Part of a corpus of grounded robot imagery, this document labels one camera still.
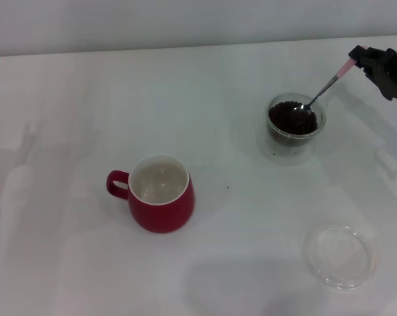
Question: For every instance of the red ceramic mug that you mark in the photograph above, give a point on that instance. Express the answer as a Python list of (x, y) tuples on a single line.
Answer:
[(165, 214)]

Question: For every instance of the clear glass dish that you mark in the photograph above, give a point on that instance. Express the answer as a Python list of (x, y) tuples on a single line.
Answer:
[(339, 260)]

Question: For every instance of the coffee beans in glass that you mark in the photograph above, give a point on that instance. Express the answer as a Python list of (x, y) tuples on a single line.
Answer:
[(287, 121)]

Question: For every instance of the clear glass cup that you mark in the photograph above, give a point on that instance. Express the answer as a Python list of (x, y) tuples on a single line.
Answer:
[(285, 153)]

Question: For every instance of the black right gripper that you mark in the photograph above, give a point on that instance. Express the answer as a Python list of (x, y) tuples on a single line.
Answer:
[(390, 75)]

